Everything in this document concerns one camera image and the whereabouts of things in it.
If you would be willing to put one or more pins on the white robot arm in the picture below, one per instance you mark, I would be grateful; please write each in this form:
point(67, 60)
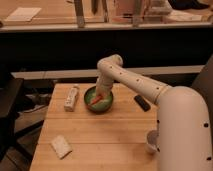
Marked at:
point(184, 140)

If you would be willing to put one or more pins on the white paper sheet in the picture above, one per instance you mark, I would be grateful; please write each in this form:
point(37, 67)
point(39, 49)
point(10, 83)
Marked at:
point(22, 14)

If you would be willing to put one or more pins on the green ceramic bowl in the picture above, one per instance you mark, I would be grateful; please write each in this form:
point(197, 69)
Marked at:
point(102, 105)

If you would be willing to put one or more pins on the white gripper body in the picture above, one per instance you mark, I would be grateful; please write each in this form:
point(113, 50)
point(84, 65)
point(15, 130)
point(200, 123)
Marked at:
point(103, 87)

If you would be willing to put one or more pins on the black chair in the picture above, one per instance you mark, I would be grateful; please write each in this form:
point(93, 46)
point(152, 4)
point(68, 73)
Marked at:
point(12, 101)

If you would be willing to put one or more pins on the orange pepper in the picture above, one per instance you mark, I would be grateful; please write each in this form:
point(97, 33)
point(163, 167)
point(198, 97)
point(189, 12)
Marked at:
point(96, 100)

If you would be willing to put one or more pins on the black rectangular block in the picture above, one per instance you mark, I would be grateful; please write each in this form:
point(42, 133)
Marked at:
point(142, 103)

